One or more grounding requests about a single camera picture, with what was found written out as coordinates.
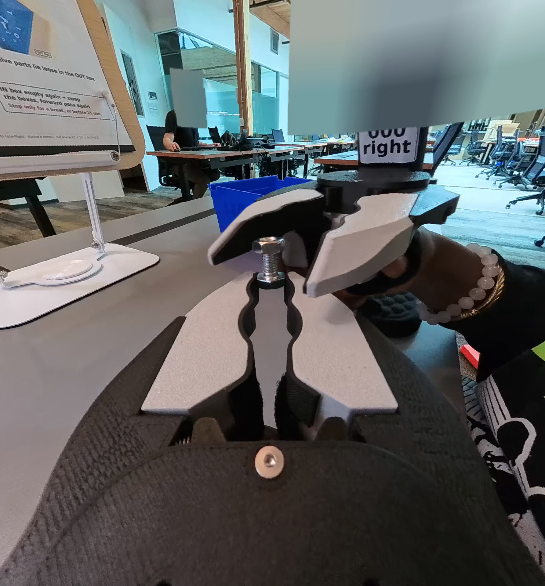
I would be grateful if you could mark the short steel hex bolt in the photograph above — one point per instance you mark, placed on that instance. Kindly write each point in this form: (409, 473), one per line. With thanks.
(271, 265)

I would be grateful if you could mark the black white patterned pants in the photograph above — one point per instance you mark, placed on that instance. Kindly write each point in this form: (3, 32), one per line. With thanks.
(496, 458)

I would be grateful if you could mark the black backpack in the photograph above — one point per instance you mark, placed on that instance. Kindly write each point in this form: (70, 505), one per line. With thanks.
(229, 137)

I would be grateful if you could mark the white poster stand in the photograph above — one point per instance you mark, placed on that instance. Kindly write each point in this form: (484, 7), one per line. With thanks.
(71, 284)

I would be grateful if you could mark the instruction poster on tan board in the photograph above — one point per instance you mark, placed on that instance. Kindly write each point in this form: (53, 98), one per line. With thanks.
(48, 68)

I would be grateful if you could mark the black framed instruction sign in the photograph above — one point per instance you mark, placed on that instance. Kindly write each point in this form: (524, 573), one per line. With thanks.
(446, 142)

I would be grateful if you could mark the silver bolt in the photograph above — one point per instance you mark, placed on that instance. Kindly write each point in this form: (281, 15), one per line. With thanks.
(267, 246)

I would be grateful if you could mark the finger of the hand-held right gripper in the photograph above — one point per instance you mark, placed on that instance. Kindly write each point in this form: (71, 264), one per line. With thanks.
(254, 215)
(364, 238)

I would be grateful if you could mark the black honeycomb wrist rest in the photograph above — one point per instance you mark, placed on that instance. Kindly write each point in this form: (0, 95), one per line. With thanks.
(393, 311)

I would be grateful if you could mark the wood-topped office desk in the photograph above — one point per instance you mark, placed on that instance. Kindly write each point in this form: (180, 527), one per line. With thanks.
(336, 160)
(208, 153)

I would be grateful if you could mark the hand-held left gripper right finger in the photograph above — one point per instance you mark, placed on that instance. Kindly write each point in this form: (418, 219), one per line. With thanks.
(341, 357)

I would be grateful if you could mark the blue plastic bin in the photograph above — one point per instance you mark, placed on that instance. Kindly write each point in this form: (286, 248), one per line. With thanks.
(235, 201)

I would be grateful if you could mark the person's right forearm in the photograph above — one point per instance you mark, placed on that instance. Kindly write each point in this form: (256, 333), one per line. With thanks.
(506, 311)

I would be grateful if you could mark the black angled table legs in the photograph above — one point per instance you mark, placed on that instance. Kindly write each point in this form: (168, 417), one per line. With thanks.
(29, 201)

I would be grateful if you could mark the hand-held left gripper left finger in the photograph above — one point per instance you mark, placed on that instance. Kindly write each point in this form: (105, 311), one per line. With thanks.
(194, 357)

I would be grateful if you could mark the person's right hand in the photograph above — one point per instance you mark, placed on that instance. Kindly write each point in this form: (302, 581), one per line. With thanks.
(446, 274)

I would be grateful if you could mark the black keyboard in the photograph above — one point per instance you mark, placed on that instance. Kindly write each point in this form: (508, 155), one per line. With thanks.
(197, 147)

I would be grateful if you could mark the row of black office chairs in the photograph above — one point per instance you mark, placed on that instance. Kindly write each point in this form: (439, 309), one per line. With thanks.
(519, 160)

